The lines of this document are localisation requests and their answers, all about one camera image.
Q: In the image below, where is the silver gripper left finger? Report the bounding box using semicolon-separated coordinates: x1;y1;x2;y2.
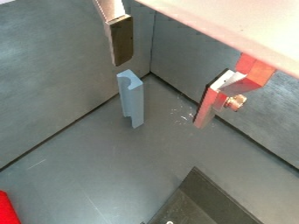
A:
92;0;133;67

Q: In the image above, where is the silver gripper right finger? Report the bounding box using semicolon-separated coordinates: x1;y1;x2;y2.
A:
193;53;276;129

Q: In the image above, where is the red foam shape board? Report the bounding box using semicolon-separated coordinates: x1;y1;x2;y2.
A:
0;191;21;224

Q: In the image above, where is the black curved holder stand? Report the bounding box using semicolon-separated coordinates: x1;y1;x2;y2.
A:
147;167;264;224

